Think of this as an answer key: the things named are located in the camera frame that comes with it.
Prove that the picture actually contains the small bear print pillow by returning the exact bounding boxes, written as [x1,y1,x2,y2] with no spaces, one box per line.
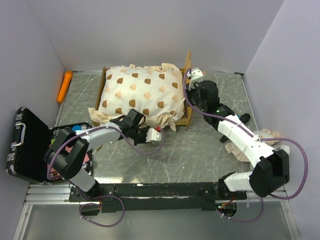
[225,129,281,166]

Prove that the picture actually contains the blue round cap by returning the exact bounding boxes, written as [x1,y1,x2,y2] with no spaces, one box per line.
[71,124,82,131]

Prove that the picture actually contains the pink paper sheets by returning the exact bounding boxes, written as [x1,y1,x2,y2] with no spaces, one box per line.
[49,146,91,179]

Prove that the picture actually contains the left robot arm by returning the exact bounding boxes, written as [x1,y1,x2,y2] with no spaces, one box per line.
[44,109,162,201]

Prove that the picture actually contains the aluminium frame rail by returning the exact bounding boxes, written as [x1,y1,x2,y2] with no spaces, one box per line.
[23,184,287,206]

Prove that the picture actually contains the white lint roller box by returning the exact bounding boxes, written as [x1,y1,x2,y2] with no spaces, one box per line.
[274,144,290,161]

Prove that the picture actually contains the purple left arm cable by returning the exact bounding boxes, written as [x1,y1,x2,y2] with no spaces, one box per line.
[46,124,166,228]

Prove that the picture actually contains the orange plastic carrot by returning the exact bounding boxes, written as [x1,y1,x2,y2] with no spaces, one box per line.
[56,70,73,104]

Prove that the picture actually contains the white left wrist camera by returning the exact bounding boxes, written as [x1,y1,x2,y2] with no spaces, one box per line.
[146,128,162,143]

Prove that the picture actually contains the bear print bed mattress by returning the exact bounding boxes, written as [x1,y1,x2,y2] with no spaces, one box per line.
[88,63,185,131]

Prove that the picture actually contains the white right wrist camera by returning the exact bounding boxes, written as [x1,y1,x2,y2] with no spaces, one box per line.
[186,67,204,90]

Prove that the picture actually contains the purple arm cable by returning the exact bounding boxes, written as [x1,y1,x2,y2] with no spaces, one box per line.
[182,67,309,224]
[46,124,166,228]

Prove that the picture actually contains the wooden pet bed frame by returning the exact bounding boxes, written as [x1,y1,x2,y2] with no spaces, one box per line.
[92,49,196,131]

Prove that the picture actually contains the black open carrying case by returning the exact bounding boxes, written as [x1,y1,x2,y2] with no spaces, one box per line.
[5,106,92,184]

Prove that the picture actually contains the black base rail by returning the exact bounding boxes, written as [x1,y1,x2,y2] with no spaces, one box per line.
[69,182,247,213]

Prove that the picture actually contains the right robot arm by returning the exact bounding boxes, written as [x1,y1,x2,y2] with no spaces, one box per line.
[185,80,290,199]

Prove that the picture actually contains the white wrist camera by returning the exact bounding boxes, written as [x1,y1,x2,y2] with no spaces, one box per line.
[146,128,162,143]
[186,67,204,90]

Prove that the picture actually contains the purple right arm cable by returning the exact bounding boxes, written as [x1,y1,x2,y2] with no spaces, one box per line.
[182,67,309,224]

